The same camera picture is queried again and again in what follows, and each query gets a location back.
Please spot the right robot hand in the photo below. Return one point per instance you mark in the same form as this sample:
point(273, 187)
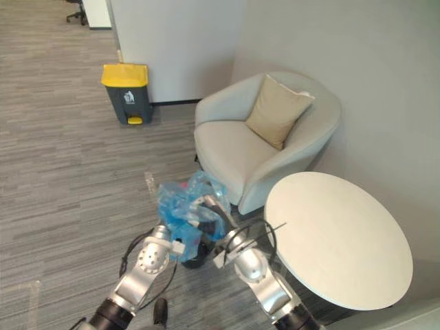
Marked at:
point(211, 214)

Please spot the blue plastic trash bag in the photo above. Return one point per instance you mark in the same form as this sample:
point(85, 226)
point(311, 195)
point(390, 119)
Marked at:
point(178, 209)

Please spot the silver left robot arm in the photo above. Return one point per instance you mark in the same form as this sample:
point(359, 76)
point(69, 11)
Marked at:
point(144, 271)

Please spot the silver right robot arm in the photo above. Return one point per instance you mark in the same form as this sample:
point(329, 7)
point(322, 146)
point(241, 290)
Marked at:
point(261, 275)

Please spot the small black bin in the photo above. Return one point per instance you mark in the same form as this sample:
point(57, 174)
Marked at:
point(197, 258)

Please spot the round white tea table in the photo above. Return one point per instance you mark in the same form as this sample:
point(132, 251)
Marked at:
point(338, 237)

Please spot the grey pedal trash can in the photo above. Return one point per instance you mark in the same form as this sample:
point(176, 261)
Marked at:
point(129, 99)

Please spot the light grey armchair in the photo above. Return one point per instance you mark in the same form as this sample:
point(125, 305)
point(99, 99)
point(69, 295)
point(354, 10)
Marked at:
point(247, 148)

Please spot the dark robot foot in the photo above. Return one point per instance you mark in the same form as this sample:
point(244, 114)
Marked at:
point(160, 309)

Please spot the beige cushion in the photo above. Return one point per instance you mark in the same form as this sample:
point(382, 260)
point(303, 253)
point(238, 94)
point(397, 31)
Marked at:
point(278, 111)

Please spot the white partition cabinet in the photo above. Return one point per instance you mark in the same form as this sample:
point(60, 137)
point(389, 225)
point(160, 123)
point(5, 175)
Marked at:
point(98, 13)

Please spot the black office chair base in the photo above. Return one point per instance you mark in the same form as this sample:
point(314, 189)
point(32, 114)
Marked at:
point(76, 15)

